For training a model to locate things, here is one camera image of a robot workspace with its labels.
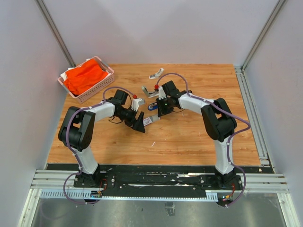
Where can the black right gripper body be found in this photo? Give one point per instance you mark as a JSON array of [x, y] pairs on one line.
[[164, 106]]

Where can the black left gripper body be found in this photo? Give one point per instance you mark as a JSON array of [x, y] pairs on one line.
[[129, 116]]

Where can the grey white stapler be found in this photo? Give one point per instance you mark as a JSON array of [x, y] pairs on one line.
[[149, 94]]

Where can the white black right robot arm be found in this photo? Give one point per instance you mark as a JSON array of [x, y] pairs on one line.
[[219, 126]]

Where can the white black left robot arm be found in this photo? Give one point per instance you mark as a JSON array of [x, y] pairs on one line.
[[76, 131]]

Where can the orange cloth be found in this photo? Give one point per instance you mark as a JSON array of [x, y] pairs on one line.
[[80, 79]]

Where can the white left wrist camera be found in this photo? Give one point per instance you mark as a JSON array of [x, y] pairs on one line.
[[136, 103]]

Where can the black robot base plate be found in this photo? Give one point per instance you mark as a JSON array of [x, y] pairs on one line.
[[150, 179]]

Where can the grey slotted cable duct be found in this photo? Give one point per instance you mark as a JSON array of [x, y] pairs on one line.
[[93, 195]]

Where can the left aluminium frame post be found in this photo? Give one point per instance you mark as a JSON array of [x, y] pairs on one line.
[[49, 20]]

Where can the aluminium frame post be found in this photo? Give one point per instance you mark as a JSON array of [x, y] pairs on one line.
[[49, 20], [264, 31]]

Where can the right aluminium frame post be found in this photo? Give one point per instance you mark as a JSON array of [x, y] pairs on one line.
[[264, 31]]

